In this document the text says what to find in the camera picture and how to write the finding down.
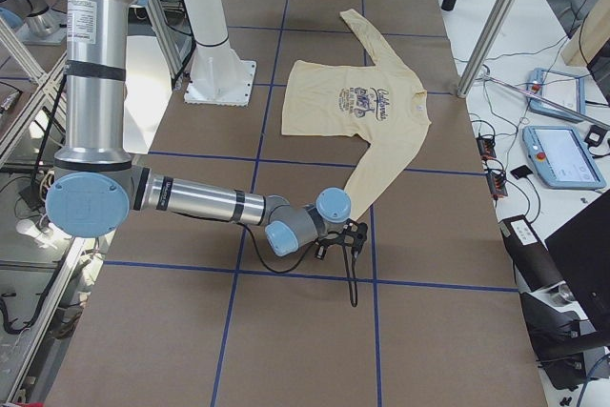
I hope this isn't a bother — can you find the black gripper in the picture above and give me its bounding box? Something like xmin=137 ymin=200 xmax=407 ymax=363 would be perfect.
xmin=315 ymin=219 xmax=368 ymax=307

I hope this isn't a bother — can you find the cream long sleeve shirt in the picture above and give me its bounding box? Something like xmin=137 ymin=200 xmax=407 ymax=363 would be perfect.
xmin=281 ymin=10 xmax=431 ymax=219

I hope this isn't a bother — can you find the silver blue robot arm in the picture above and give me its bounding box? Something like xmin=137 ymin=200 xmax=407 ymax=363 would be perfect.
xmin=46 ymin=0 xmax=367 ymax=301

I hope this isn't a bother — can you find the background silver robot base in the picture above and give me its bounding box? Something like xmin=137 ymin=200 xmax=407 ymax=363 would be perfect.
xmin=1 ymin=0 xmax=66 ymax=46

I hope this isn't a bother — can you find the orange black connector box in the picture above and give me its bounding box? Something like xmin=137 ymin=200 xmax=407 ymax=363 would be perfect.
xmin=476 ymin=135 xmax=497 ymax=161

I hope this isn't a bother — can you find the black cylinder device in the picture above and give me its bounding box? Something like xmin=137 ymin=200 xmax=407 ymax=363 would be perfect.
xmin=498 ymin=215 xmax=563 ymax=291

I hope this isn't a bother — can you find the black computer monitor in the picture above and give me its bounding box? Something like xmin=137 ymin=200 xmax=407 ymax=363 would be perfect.
xmin=545 ymin=193 xmax=610 ymax=330

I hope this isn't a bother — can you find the near blue teach pendant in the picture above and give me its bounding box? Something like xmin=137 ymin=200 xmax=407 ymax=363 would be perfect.
xmin=522 ymin=126 xmax=606 ymax=191

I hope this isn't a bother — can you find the blue teach pendant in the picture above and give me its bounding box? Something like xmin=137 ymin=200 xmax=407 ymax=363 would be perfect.
xmin=527 ymin=68 xmax=586 ymax=123
xmin=522 ymin=126 xmax=606 ymax=191

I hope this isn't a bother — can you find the metal grabber stick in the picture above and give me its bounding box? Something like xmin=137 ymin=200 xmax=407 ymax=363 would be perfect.
xmin=479 ymin=70 xmax=585 ymax=121

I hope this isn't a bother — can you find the far blue teach pendant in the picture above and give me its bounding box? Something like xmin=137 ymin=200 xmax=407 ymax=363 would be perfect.
xmin=527 ymin=68 xmax=586 ymax=123

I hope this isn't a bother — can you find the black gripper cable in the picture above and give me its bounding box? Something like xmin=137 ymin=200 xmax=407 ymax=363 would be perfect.
xmin=242 ymin=223 xmax=325 ymax=274

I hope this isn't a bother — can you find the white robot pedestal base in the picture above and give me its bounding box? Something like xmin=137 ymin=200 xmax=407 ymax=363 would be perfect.
xmin=183 ymin=0 xmax=256 ymax=107

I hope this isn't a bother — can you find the tangled cable bundle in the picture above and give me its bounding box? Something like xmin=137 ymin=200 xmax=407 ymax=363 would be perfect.
xmin=37 ymin=169 xmax=61 ymax=198

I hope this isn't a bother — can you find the aluminium frame post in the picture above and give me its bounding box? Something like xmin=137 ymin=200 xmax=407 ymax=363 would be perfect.
xmin=457 ymin=0 xmax=515 ymax=98

